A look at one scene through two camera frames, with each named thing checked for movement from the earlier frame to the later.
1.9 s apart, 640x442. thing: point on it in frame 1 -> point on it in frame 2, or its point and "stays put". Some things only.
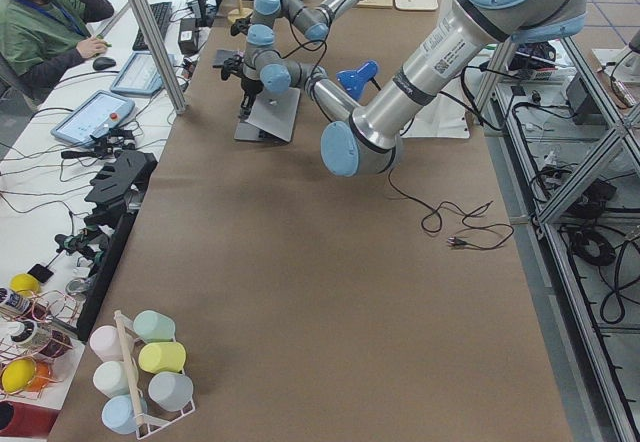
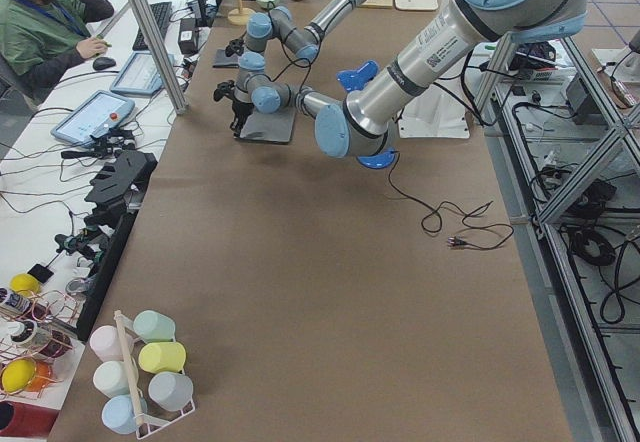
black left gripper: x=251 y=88 -> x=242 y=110
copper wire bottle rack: x=35 y=338 stays put
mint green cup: x=152 y=326 stays put
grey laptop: x=272 y=118 stays put
